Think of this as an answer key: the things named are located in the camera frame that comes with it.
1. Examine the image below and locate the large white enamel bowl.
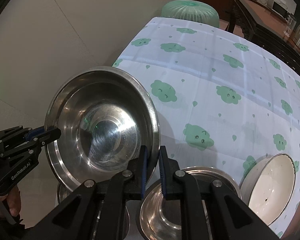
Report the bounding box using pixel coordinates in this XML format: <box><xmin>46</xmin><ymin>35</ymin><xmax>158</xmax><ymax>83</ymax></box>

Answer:
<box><xmin>241</xmin><ymin>153</ymin><xmax>296</xmax><ymax>225</ymax></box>

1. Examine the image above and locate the large steel bowl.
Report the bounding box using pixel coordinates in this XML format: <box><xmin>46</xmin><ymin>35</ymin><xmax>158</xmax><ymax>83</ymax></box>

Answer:
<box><xmin>137</xmin><ymin>166</ymin><xmax>242</xmax><ymax>239</ymax></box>

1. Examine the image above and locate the person's left hand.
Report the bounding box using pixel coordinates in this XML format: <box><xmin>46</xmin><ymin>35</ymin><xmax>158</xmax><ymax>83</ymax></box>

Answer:
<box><xmin>0</xmin><ymin>185</ymin><xmax>21</xmax><ymax>217</ymax></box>

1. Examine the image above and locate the green cloud patterned tablecloth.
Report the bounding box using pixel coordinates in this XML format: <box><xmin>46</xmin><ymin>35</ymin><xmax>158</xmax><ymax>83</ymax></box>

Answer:
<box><xmin>114</xmin><ymin>17</ymin><xmax>300</xmax><ymax>236</ymax></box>

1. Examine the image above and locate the dark wooden table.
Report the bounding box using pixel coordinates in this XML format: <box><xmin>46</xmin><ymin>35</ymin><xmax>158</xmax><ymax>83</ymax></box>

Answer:
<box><xmin>226</xmin><ymin>0</ymin><xmax>300</xmax><ymax>67</ymax></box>

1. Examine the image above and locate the green plastic stool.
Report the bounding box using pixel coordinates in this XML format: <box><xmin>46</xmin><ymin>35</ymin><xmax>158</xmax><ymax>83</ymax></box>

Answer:
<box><xmin>161</xmin><ymin>0</ymin><xmax>219</xmax><ymax>28</ymax></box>

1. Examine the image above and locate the microwave oven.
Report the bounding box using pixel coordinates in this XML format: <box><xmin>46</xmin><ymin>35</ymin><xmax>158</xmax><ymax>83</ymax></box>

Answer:
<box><xmin>267</xmin><ymin>0</ymin><xmax>288</xmax><ymax>18</ymax></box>

